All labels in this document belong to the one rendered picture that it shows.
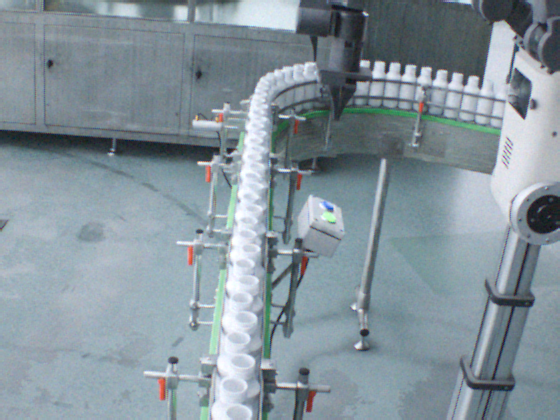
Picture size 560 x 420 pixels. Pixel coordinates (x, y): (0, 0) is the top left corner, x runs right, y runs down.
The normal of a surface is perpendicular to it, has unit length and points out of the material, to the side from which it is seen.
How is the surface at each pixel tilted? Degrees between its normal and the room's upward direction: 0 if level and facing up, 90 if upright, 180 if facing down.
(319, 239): 90
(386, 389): 0
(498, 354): 90
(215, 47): 90
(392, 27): 90
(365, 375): 0
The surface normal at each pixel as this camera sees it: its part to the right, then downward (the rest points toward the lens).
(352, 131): 0.36, 0.40
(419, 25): 0.00, 0.43
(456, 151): -0.31, 0.37
